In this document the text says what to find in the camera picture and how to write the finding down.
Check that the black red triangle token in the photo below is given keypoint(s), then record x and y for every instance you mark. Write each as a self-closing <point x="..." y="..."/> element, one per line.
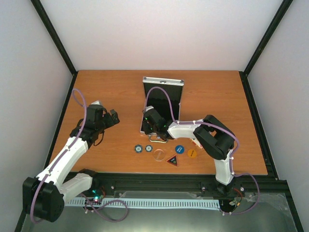
<point x="173" y="160"/>

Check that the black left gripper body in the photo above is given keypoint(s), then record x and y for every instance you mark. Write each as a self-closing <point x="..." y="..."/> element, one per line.
<point x="101" y="127"/>

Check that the black aluminium frame rail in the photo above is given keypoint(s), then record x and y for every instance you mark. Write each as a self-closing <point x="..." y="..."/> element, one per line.
<point x="203" y="184"/>

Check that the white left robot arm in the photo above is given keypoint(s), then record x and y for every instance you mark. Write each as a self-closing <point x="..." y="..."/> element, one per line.
<point x="45" y="195"/>

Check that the blue white poker chip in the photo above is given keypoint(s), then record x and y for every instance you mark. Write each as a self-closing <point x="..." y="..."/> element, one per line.
<point x="148" y="148"/>
<point x="138" y="148"/>

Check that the pink playing card deck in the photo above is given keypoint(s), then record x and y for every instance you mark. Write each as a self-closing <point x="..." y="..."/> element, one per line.
<point x="197" y="143"/>

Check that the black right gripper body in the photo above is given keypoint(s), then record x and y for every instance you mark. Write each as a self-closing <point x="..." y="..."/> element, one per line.
<point x="147" y="131"/>

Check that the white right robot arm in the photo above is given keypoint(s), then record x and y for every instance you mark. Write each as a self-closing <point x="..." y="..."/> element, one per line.
<point x="214" y="137"/>

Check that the orange round token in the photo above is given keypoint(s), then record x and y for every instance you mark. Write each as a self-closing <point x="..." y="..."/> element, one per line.
<point x="192" y="153"/>

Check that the blue round token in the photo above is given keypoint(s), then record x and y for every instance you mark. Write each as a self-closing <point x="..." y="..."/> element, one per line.
<point x="179" y="149"/>

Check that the clear round disc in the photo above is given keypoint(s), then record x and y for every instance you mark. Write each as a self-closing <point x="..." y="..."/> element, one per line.
<point x="159" y="154"/>

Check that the white cable duct strip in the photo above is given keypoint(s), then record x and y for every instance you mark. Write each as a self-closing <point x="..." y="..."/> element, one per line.
<point x="133" y="203"/>

